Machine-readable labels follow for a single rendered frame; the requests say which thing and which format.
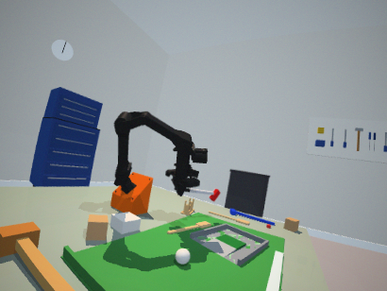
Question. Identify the green flat mat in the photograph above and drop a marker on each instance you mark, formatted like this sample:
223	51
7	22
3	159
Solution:
146	261

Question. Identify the white flat bar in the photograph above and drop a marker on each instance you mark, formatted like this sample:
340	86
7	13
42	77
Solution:
273	282

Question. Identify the white golf ball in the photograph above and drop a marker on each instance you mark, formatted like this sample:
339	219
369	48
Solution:
182	256

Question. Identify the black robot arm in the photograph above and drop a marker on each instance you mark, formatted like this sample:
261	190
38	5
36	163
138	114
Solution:
181	139

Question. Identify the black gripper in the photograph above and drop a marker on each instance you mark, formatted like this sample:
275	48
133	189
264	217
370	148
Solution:
180	177

